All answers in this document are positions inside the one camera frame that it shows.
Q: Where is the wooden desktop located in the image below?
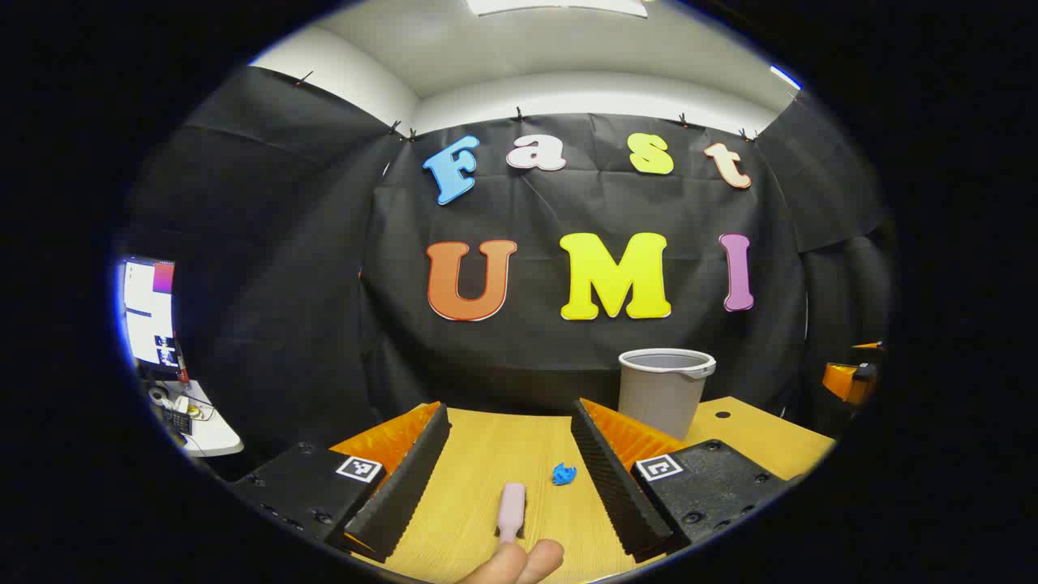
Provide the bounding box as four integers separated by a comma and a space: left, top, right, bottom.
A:
328, 396, 836, 584

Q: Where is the white side desk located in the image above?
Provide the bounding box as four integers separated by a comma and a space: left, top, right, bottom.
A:
146, 377, 244, 459

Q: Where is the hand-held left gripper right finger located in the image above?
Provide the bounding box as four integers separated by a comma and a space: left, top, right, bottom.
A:
571, 397, 791, 560

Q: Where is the gray garbage bin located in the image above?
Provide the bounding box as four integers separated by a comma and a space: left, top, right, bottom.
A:
618, 349, 717, 441

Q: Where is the small pink broom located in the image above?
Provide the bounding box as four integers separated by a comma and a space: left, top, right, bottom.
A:
496, 483, 526, 543

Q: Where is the ceiling light panel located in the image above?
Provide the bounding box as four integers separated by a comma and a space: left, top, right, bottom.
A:
466, 0, 650, 17

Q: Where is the computer monitor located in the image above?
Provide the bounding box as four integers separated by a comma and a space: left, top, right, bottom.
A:
120, 256, 181, 376

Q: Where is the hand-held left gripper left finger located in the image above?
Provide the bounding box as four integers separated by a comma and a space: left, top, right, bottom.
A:
231, 403, 452, 563

